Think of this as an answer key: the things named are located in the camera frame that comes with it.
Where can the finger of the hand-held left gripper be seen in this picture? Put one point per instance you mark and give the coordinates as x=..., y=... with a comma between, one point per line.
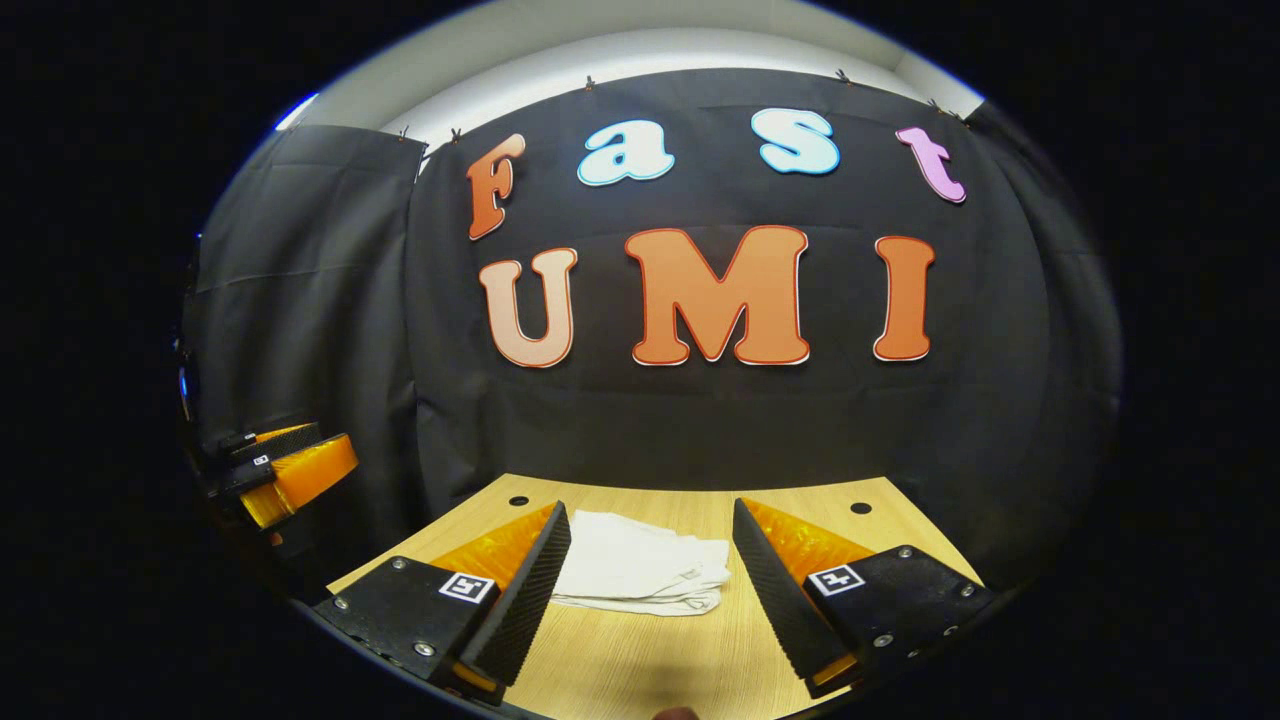
x=270, y=445
x=300, y=475

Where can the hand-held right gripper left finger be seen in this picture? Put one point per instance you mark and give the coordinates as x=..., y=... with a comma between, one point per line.
x=525, y=610

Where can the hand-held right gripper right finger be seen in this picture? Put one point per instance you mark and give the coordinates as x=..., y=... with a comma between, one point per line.
x=780, y=610

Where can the white jeans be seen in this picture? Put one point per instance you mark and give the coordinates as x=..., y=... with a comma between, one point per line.
x=640, y=565

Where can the black backdrop cloth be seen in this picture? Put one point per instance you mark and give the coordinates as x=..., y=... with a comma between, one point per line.
x=700, y=420

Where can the ceiling light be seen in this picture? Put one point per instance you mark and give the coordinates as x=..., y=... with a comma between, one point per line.
x=295, y=112

